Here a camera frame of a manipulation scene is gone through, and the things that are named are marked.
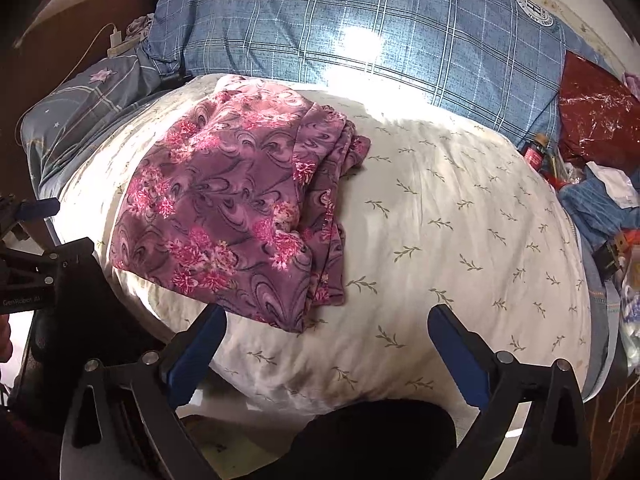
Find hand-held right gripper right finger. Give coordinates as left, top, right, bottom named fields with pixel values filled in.
left=426, top=303, right=587, bottom=480

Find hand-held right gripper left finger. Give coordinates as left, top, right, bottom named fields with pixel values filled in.
left=59, top=304, right=229, bottom=480

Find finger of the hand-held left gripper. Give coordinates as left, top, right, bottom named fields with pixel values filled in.
left=0, top=194, right=62, bottom=242

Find purple floral garment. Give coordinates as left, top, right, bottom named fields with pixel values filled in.
left=109, top=74, right=373, bottom=333

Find grey star-print pillow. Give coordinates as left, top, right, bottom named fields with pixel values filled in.
left=19, top=54, right=168, bottom=202

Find white leaf-print pillow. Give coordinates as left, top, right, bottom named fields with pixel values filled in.
left=55, top=74, right=593, bottom=418

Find person's dark trousers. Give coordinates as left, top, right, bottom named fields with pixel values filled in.
left=286, top=399, right=459, bottom=480

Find white charger plug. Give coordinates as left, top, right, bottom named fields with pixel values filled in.
left=106, top=29, right=132, bottom=59

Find blue striped cloth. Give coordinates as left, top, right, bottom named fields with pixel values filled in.
left=559, top=167, right=640, bottom=253

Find crumpled grey cloth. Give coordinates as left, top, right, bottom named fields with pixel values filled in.
left=125, top=12, right=157, bottom=40

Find brown wooden headboard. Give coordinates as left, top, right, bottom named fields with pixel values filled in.
left=55, top=0, right=158, bottom=83

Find dark bottle with red label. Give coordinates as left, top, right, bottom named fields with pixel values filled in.
left=520, top=132, right=551, bottom=173

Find white crumpled cloth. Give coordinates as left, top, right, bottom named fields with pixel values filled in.
left=586, top=161, right=637, bottom=208

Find red plastic bag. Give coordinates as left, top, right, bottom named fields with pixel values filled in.
left=556, top=51, right=640, bottom=172

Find blue plaid pillow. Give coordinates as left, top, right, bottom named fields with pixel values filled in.
left=145, top=0, right=618, bottom=148

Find white charger cable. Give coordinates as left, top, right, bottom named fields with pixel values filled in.
left=14, top=22, right=120, bottom=147

